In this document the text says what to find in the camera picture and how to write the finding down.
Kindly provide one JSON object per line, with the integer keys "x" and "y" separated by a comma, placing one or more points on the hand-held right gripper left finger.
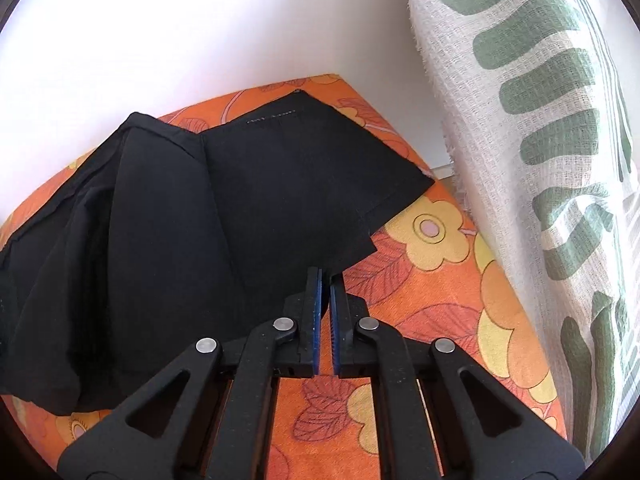
{"x": 315, "y": 322}

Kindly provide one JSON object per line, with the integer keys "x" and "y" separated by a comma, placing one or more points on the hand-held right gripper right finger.
{"x": 335, "y": 327}

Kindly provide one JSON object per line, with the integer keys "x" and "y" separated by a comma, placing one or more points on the black pants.
{"x": 175, "y": 210}

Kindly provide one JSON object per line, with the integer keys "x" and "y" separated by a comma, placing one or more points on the orange floral blanket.
{"x": 440, "y": 310}

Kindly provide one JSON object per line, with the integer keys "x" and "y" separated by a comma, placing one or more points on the white green patterned curtain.
{"x": 525, "y": 160}

